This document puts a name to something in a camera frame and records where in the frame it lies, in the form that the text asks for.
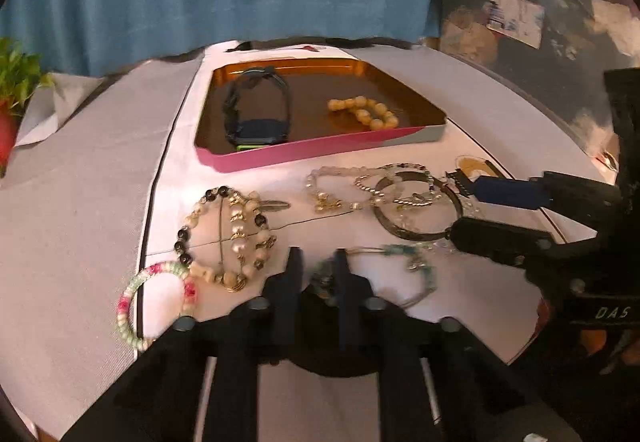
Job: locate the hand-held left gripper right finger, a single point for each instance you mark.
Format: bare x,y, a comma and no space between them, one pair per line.
342,287

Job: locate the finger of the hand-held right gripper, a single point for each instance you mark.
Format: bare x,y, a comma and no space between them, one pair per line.
500,239
510,192

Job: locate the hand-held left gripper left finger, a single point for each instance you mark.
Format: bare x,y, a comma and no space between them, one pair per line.
295,287

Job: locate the dark bangle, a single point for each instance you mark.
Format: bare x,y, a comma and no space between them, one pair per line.
395,228

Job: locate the pink tin box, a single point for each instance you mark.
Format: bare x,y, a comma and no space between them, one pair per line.
300,151

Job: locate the person's right hand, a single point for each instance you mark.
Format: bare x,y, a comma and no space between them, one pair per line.
600,344

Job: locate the yellow round object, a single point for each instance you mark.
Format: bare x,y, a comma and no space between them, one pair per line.
475,166

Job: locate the white tablecloth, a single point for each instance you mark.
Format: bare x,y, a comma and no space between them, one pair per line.
350,232

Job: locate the black patch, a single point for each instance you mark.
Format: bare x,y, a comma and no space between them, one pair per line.
325,352

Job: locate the dark smart watch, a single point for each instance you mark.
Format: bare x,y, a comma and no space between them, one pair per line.
260,127

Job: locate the white label card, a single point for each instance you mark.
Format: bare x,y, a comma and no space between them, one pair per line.
517,19

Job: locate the grey tablecloth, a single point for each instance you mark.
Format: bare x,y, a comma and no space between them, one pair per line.
75,202

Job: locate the white paper sheet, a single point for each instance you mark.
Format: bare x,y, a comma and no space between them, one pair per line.
55,106

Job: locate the red plant pot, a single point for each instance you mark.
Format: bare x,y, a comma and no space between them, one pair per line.
6,141

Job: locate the green plant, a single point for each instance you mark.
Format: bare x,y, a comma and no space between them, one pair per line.
20,71

